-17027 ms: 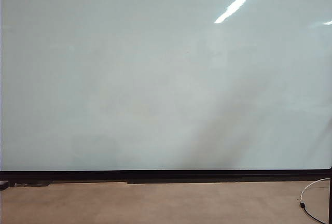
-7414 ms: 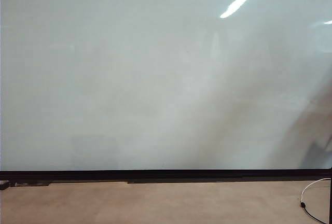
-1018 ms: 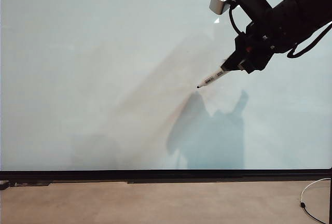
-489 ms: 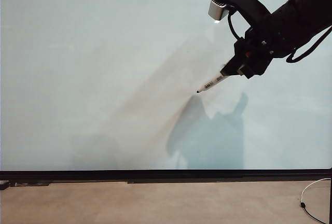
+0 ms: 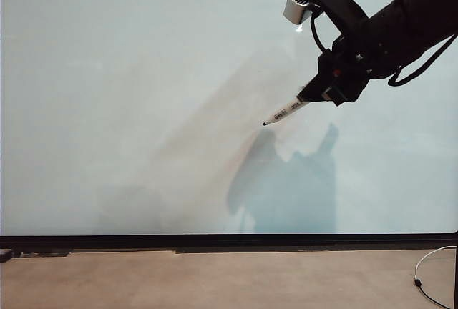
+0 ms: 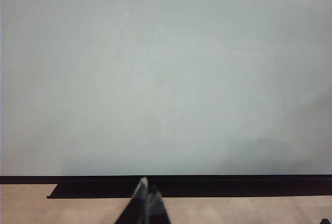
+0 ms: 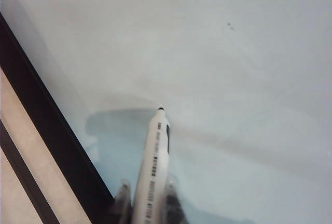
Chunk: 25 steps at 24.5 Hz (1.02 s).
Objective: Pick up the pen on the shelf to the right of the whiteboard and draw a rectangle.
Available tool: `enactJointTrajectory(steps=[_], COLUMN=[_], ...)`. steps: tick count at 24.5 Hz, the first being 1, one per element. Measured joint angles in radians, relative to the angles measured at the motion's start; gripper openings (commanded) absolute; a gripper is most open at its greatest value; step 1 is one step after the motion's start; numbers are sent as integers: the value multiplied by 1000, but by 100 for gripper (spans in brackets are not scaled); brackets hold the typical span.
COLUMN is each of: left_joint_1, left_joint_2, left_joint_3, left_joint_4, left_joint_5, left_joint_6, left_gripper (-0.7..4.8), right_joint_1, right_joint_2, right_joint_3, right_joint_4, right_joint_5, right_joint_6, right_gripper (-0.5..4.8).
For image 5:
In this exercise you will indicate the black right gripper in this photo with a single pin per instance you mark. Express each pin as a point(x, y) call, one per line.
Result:
point(347, 69)

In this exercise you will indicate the white marker pen black tip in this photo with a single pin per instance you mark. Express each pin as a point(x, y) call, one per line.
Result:
point(284, 110)

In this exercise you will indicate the short dark tray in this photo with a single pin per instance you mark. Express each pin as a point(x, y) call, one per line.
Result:
point(46, 254)

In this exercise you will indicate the small black block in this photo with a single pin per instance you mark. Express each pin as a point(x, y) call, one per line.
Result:
point(5, 255)

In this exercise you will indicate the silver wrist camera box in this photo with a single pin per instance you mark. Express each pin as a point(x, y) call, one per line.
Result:
point(295, 8)

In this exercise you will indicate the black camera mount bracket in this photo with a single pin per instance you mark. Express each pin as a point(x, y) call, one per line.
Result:
point(340, 1)

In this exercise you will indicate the white glass whiteboard black frame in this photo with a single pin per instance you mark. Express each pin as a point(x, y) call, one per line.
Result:
point(143, 108)

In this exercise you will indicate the black stand post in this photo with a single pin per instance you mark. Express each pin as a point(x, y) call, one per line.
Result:
point(456, 273)

